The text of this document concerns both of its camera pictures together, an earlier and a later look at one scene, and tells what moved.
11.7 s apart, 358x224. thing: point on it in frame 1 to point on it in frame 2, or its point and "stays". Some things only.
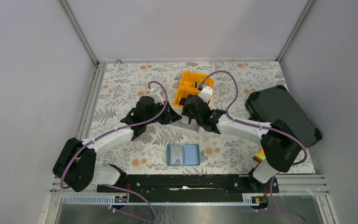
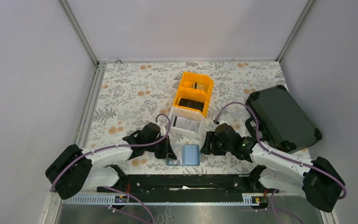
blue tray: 183,155 stays
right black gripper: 186,112 to 210,138
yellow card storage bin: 189,84 stays
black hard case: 277,103 stays
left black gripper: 172,116 to 167,152
